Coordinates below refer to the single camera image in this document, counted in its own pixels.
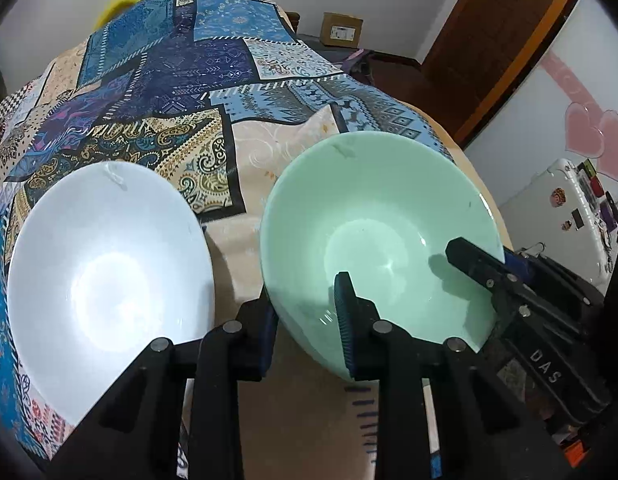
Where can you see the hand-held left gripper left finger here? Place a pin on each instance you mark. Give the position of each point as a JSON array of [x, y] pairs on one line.
[[269, 345]]

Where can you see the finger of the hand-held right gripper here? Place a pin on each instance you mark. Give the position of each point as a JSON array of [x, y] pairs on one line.
[[559, 280], [481, 266]]

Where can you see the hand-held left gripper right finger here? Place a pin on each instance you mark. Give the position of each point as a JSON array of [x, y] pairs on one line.
[[345, 325]]

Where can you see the mint green bowl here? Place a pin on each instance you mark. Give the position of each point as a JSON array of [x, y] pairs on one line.
[[379, 200]]

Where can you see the white suitcase with stickers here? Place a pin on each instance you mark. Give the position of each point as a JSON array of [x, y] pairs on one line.
[[544, 200]]

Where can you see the white bowl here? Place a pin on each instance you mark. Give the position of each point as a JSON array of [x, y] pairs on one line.
[[109, 270]]

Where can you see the brown wooden door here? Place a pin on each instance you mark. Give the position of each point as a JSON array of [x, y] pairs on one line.
[[489, 35]]

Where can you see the patchwork printed blanket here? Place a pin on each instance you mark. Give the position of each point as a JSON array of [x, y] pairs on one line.
[[189, 85]]

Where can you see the cardboard box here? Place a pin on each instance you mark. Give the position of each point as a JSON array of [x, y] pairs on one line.
[[341, 30]]

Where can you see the yellow object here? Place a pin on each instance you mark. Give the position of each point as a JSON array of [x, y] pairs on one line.
[[116, 5]]

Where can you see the pink heart wall sticker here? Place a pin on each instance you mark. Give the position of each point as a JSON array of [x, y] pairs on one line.
[[589, 130]]

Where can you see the pink ribbon wall sticker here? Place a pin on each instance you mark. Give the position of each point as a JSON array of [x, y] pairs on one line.
[[569, 77]]

